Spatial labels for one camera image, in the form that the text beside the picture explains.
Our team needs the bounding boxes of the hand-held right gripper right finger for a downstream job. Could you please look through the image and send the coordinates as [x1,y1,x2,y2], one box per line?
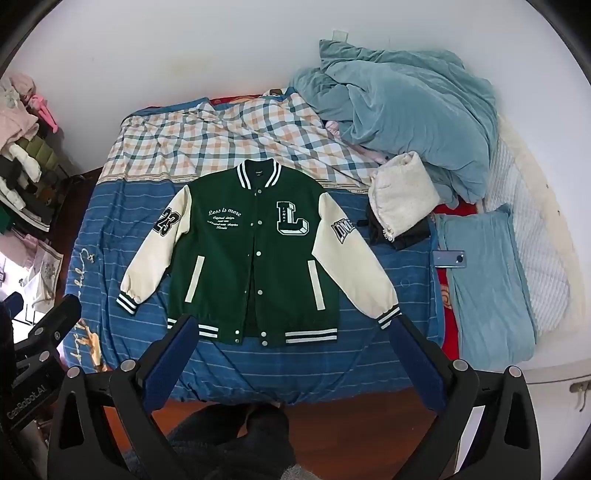
[390,315,542,480]

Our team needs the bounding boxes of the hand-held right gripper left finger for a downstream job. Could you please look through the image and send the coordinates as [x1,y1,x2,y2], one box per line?
[46,314,201,480]

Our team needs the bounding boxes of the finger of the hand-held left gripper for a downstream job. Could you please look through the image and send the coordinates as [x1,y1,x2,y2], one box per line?
[16,294,83,358]

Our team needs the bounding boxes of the green varsity jacket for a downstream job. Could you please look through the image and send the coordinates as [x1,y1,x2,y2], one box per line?
[115,159,402,348]

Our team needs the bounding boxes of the pile of clothes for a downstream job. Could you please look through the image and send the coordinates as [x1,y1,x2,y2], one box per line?
[0,71,71,241]

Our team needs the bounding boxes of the white printed tote bag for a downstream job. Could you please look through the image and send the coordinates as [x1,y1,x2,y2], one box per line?
[27,234,66,313]

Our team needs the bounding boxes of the person's dark pants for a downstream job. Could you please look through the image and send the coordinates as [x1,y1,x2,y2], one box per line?
[165,401,297,480]

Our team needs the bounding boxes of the light blue pillow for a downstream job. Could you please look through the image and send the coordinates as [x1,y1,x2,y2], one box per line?
[433,203,539,364]

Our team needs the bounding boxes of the blue smartphone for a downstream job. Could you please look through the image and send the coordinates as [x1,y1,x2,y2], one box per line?
[433,250,468,269]

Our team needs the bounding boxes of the black cloth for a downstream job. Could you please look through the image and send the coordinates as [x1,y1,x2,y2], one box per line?
[366,203,431,252]

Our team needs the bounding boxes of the white fleece garment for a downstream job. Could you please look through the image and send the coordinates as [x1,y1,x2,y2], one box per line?
[368,151,441,242]

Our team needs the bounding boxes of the white quilted mattress pad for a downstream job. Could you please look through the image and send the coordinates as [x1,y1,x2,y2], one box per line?
[478,115,586,343]

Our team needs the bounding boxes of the blue plaid bed sheet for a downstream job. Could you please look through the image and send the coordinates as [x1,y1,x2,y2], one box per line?
[65,85,446,407]

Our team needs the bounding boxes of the pink striped cloth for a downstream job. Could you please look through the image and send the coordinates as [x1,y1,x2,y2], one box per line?
[324,120,386,163]

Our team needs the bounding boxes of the light blue blanket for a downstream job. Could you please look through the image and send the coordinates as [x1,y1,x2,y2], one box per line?
[288,39,500,207]

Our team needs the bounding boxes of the white bed frame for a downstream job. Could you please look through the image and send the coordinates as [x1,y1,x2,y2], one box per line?
[525,340,591,418]

